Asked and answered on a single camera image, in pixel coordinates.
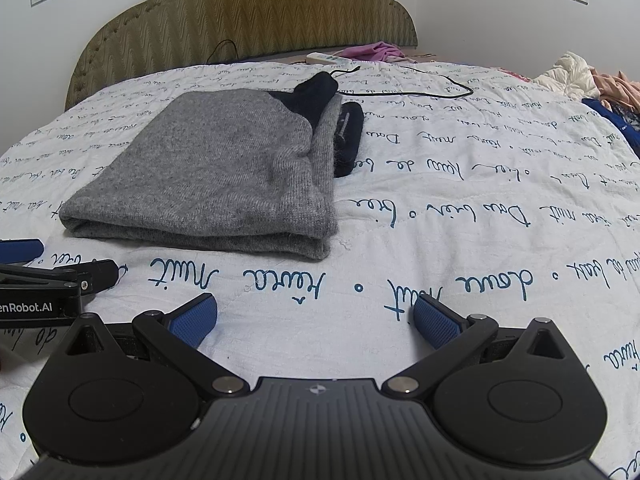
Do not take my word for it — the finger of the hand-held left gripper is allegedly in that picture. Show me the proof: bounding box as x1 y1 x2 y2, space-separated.
0 238 44 264
0 258 120 295

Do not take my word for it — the looped black cable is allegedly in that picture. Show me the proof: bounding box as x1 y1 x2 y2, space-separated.
207 38 244 65

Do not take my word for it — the grey sweater with navy sleeves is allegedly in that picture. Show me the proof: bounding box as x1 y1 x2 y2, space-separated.
58 70 365 261

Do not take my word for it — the white blanket with script print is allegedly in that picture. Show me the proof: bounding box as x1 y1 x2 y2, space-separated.
0 59 640 480

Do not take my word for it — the pink cloth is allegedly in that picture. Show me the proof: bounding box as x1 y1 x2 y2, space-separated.
589 67 640 114

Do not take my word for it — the cream puffy jacket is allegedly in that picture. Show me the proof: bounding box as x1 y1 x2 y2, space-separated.
532 51 599 101

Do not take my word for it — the purple cloth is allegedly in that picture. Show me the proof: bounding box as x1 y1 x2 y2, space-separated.
339 41 405 64

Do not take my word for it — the white power strip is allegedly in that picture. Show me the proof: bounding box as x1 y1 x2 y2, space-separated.
305 51 354 67

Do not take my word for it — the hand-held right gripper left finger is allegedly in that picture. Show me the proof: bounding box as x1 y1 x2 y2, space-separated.
62 293 252 402

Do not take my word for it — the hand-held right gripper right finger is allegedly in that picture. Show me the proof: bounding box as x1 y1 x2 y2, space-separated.
381 293 571 402

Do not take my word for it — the blue garment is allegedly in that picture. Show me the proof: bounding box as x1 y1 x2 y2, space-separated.
582 97 640 154

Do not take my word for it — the floral cloth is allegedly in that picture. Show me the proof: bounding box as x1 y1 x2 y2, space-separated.
492 67 534 84

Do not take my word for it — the long black cable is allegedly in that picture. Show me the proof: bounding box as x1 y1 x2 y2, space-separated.
332 62 475 97

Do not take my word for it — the olive padded headboard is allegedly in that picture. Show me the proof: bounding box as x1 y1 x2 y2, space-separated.
64 0 419 111

